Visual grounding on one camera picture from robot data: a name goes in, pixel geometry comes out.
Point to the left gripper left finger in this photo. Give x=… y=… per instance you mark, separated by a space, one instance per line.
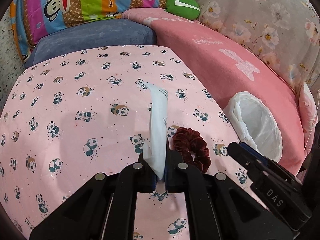
x=103 y=208

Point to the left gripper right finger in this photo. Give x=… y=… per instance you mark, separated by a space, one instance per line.
x=217 y=207

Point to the dark red velvet scrunchie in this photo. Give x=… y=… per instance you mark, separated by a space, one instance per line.
x=192 y=148

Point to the white lined trash bin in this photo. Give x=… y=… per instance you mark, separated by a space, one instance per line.
x=255 y=125

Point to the pink floral pillow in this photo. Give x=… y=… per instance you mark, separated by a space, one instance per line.
x=308 y=113

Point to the pink panda print cloth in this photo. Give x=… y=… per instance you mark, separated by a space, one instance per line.
x=85 y=112

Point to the pink blanket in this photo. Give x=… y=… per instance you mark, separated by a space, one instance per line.
x=225 y=68

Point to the blue grey cushion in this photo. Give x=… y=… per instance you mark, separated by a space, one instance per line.
x=115 y=32

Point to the grey floral bedsheet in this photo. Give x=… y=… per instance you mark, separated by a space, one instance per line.
x=284 y=34

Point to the green round cushion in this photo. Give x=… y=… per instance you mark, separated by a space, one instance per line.
x=188 y=9

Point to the colourful monkey print pillow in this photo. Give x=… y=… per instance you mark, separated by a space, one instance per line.
x=32 y=20

